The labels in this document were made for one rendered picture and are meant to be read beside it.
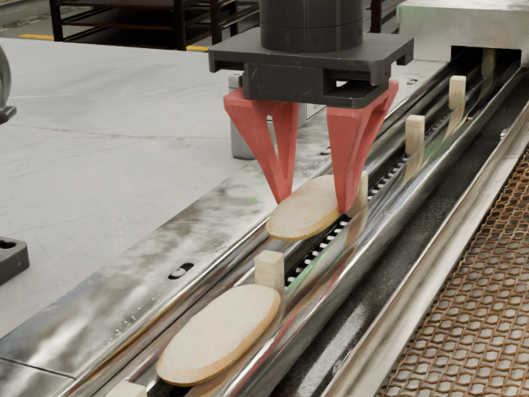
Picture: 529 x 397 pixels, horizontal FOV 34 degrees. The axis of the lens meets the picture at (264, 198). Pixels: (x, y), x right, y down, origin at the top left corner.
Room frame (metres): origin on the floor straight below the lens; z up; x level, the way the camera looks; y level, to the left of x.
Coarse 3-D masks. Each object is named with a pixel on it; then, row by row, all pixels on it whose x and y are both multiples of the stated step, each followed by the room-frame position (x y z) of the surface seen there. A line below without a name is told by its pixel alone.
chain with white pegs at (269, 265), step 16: (496, 48) 0.94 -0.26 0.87; (496, 64) 0.99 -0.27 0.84; (464, 80) 0.81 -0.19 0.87; (480, 80) 0.92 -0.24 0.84; (464, 96) 0.85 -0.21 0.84; (448, 112) 0.80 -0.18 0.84; (416, 128) 0.68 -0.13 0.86; (432, 128) 0.75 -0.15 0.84; (416, 144) 0.68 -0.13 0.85; (400, 160) 0.67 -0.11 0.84; (384, 176) 0.63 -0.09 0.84; (368, 192) 0.60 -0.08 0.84; (352, 208) 0.56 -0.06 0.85; (336, 224) 0.54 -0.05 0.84; (320, 240) 0.52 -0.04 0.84; (272, 256) 0.43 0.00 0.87; (304, 256) 0.49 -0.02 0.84; (256, 272) 0.43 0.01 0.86; (272, 272) 0.43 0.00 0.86; (288, 272) 0.47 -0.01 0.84; (272, 288) 0.43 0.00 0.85; (128, 384) 0.31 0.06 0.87
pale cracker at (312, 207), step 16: (320, 176) 0.52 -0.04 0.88; (304, 192) 0.49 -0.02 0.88; (320, 192) 0.49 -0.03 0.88; (288, 208) 0.47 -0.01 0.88; (304, 208) 0.47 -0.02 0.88; (320, 208) 0.47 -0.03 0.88; (336, 208) 0.47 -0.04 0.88; (272, 224) 0.45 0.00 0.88; (288, 224) 0.45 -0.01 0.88; (304, 224) 0.45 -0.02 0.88; (320, 224) 0.45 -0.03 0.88; (288, 240) 0.44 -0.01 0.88
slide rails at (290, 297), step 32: (480, 64) 0.94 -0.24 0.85; (448, 96) 0.82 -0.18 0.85; (480, 96) 0.81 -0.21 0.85; (448, 128) 0.72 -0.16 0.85; (384, 160) 0.64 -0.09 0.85; (416, 160) 0.64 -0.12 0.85; (384, 192) 0.57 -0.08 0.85; (352, 224) 0.52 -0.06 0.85; (256, 256) 0.48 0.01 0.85; (288, 256) 0.48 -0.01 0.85; (320, 256) 0.47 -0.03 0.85; (224, 288) 0.44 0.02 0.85; (288, 288) 0.43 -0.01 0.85; (160, 352) 0.37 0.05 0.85; (160, 384) 0.35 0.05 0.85; (224, 384) 0.34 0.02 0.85
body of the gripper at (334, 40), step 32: (288, 0) 0.46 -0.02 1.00; (320, 0) 0.46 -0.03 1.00; (352, 0) 0.47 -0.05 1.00; (256, 32) 0.52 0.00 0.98; (288, 32) 0.46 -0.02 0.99; (320, 32) 0.46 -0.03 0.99; (352, 32) 0.47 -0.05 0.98; (224, 64) 0.48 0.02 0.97; (288, 64) 0.46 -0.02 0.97; (320, 64) 0.45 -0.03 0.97; (352, 64) 0.44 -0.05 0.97; (384, 64) 0.44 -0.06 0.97
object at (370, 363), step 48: (528, 144) 0.55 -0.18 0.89; (480, 192) 0.47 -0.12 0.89; (432, 240) 0.38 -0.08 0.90; (432, 288) 0.35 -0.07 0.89; (480, 288) 0.35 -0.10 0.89; (528, 288) 0.34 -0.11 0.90; (384, 336) 0.31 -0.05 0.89; (432, 336) 0.31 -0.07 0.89; (480, 336) 0.30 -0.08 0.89; (528, 336) 0.30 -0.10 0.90; (336, 384) 0.27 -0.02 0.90
